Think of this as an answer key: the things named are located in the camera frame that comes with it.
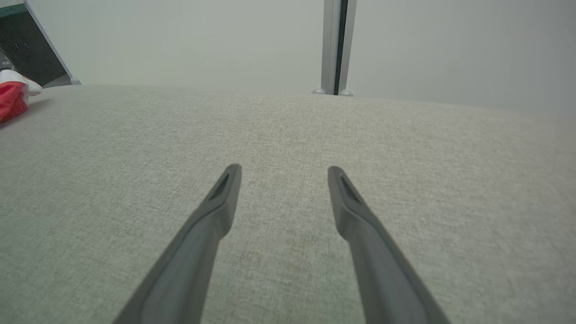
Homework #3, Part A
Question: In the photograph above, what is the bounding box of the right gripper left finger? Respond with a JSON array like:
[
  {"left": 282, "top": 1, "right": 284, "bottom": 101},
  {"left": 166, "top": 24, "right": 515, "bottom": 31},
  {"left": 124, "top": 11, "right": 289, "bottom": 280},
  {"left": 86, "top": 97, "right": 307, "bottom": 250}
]
[{"left": 112, "top": 164, "right": 243, "bottom": 324}]

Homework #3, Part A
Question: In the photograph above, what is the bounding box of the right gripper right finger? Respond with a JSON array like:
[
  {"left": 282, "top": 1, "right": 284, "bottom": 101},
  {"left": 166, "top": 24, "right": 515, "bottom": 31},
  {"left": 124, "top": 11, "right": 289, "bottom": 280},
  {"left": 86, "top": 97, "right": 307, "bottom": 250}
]
[{"left": 327, "top": 166, "right": 450, "bottom": 324}]

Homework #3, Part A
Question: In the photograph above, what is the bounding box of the red shorts number 23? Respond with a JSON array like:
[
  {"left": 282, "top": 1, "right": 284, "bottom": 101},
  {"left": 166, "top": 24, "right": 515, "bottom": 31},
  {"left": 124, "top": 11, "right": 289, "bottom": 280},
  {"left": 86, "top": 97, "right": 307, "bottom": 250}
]
[{"left": 0, "top": 70, "right": 43, "bottom": 123}]

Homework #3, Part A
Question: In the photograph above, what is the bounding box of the grey partition post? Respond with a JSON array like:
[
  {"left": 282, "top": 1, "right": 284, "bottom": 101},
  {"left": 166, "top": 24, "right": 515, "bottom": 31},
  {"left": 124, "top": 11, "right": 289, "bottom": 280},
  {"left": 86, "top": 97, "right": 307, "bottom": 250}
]
[{"left": 311, "top": 0, "right": 358, "bottom": 97}]

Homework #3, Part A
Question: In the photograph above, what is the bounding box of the dark panel with grey frame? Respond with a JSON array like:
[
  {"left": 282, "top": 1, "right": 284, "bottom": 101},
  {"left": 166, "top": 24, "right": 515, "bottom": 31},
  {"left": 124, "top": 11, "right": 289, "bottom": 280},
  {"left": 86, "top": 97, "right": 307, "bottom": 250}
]
[{"left": 0, "top": 0, "right": 81, "bottom": 88}]

